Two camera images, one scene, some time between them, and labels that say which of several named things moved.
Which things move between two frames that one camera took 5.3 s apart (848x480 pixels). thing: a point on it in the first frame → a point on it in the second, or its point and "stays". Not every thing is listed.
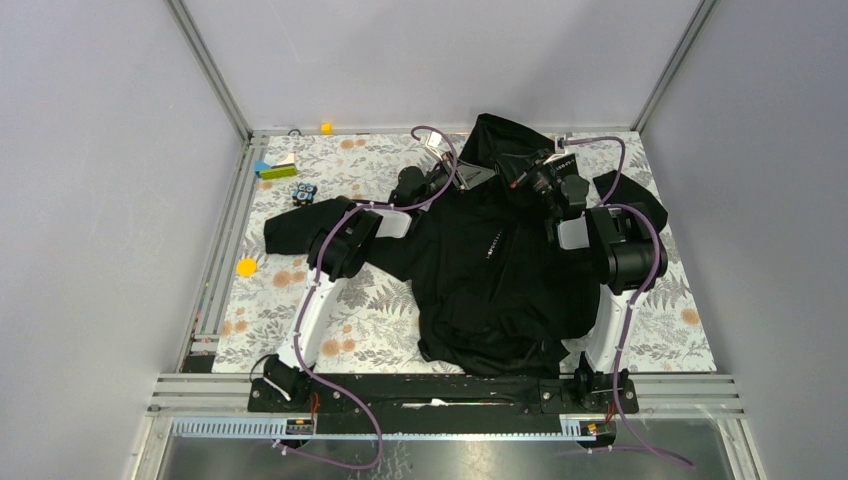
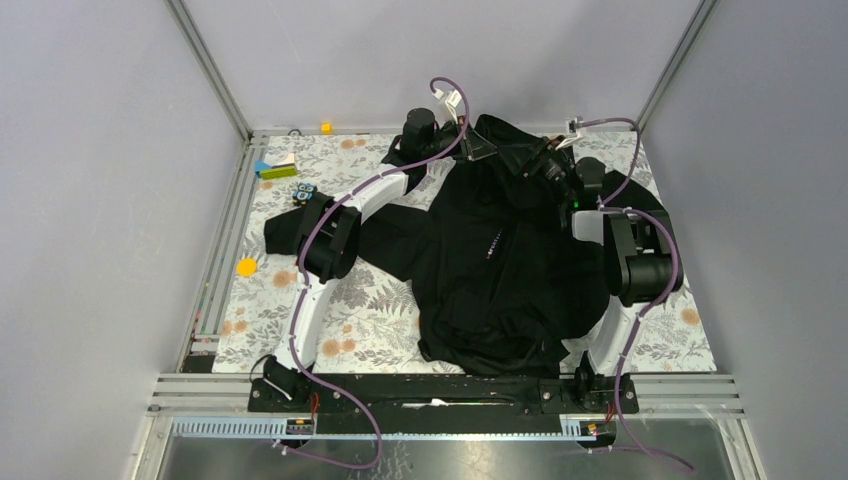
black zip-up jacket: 495,295 stays
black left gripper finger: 469,175 → 477,147
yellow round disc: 246,267 stays
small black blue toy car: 304,194 stays
